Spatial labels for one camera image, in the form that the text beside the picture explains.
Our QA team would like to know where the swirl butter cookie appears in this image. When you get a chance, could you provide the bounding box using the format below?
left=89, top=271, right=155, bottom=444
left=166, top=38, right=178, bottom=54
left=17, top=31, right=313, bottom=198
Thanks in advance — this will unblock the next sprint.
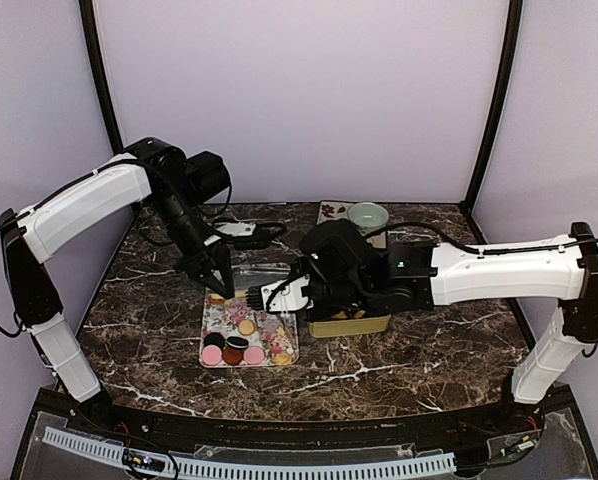
left=272, top=352, right=292, bottom=366

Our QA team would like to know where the square floral plate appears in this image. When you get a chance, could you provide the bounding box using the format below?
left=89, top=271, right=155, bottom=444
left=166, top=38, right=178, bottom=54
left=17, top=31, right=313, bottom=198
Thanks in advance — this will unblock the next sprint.
left=317, top=201, right=352, bottom=224

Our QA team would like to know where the brown chocolate cookie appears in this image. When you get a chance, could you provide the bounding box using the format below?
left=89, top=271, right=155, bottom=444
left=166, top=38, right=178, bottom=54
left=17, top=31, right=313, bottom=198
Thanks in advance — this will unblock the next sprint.
left=222, top=347, right=244, bottom=366

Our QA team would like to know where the white slotted cable duct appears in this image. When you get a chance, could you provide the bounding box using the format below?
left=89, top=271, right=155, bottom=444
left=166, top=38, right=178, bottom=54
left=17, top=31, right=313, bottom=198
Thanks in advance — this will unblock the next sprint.
left=41, top=427, right=457, bottom=479

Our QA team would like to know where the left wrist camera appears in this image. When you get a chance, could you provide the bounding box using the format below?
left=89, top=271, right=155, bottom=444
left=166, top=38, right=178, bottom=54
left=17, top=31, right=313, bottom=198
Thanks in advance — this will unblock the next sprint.
left=214, top=222, right=269, bottom=250

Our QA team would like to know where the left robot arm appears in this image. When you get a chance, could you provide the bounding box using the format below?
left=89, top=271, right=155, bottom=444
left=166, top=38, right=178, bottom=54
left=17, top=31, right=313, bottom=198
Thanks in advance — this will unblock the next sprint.
left=0, top=137, right=234, bottom=436

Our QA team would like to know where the gold cookie tin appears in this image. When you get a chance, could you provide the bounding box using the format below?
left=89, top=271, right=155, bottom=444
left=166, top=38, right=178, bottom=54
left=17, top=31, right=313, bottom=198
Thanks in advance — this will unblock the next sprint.
left=308, top=311, right=391, bottom=339

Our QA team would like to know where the floral cookie tray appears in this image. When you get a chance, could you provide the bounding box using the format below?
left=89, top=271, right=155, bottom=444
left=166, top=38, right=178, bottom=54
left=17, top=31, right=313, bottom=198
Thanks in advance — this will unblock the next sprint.
left=199, top=292, right=300, bottom=369

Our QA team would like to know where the black sandwich cookie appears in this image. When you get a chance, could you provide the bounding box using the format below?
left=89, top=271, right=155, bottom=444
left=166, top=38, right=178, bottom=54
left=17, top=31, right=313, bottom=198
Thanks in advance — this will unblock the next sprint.
left=226, top=336, right=249, bottom=350
left=203, top=332, right=225, bottom=350

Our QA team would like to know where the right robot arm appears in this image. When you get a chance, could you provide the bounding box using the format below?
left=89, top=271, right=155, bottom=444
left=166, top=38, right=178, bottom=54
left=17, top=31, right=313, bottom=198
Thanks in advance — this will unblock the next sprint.
left=291, top=220, right=598, bottom=434

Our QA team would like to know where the light green ceramic bowl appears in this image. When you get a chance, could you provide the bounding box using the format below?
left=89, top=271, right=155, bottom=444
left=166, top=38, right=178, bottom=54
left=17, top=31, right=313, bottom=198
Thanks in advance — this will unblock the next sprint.
left=346, top=202, right=389, bottom=235

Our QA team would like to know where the silver tin lid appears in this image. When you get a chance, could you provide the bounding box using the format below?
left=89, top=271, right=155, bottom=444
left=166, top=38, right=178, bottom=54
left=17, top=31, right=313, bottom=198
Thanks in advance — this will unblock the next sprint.
left=232, top=262, right=291, bottom=298

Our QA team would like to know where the pink sandwich cookie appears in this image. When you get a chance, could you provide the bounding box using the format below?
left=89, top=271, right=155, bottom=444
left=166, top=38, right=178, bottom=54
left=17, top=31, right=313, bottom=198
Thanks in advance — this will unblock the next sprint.
left=243, top=346, right=266, bottom=365
left=201, top=345, right=223, bottom=366

